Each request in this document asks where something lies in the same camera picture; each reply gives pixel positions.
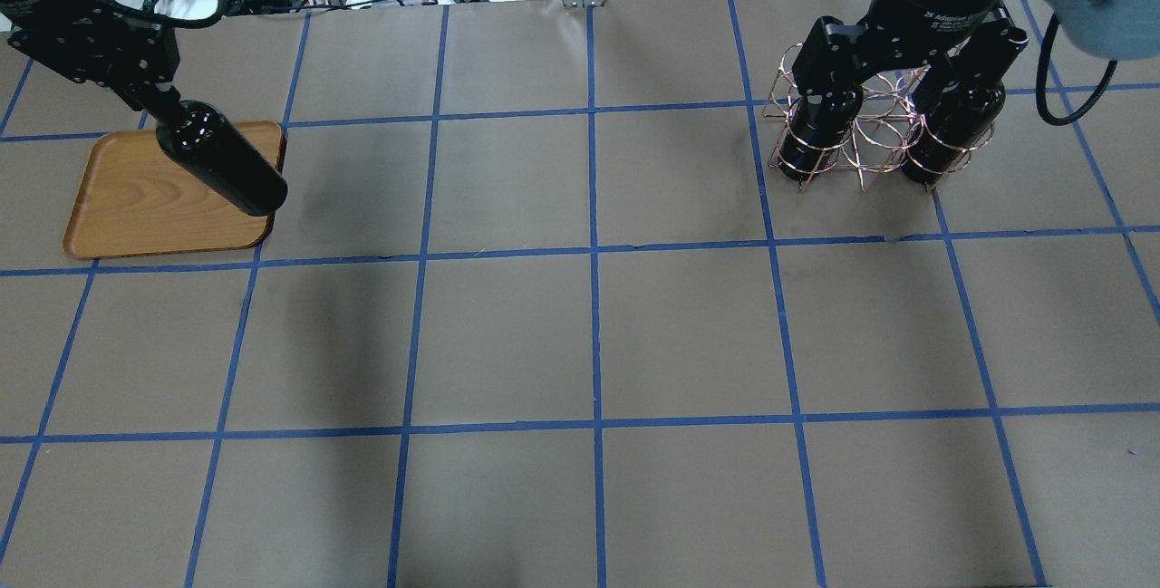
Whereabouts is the wooden tray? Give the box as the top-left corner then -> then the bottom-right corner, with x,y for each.
61,130 -> 275,259

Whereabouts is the robot arm near basket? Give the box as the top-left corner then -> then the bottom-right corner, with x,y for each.
792,0 -> 1159,97

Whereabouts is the black gripper near tray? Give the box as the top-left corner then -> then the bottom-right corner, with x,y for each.
7,0 -> 182,112

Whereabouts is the dark wine bottle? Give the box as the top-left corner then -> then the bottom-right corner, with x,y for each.
770,87 -> 865,186
135,84 -> 287,217
902,79 -> 1007,187

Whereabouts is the robot arm near tray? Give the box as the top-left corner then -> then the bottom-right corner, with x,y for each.
1,0 -> 184,124

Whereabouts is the black gripper near basket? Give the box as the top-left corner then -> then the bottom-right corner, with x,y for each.
793,0 -> 1030,109

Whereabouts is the copper wire bottle basket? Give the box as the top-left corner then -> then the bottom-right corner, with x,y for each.
759,43 -> 999,193

